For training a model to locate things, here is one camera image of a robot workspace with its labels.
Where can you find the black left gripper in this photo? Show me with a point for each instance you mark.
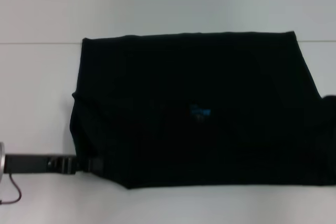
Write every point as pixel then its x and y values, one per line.
pixel 31 164

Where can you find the black shirt with FREE print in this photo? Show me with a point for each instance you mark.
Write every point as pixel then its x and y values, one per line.
pixel 197 103

